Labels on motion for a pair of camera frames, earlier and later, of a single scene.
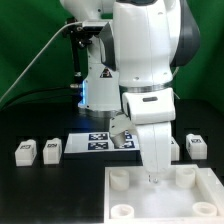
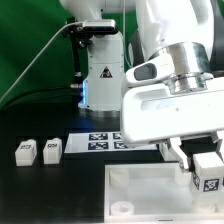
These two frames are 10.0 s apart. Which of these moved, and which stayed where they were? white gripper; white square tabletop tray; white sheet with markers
Moved: white gripper
Stayed: white square tabletop tray; white sheet with markers
